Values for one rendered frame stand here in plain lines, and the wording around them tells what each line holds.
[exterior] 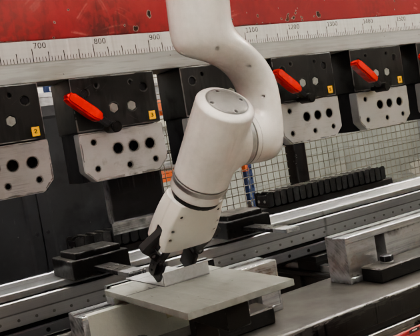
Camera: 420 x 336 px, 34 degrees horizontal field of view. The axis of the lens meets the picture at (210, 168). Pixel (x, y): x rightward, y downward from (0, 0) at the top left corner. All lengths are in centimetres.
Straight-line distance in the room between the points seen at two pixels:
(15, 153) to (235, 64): 35
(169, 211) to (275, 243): 66
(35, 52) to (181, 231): 35
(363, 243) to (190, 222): 52
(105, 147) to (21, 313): 41
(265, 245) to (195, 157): 70
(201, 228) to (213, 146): 17
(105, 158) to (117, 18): 23
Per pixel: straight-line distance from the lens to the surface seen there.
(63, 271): 139
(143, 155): 114
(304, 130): 133
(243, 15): 129
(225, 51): 96
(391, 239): 152
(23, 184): 106
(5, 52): 108
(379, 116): 148
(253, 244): 160
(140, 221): 119
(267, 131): 99
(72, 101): 106
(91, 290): 141
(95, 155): 110
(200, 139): 93
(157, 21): 119
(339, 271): 145
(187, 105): 119
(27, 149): 107
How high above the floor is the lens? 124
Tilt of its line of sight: 4 degrees down
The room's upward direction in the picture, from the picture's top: 9 degrees counter-clockwise
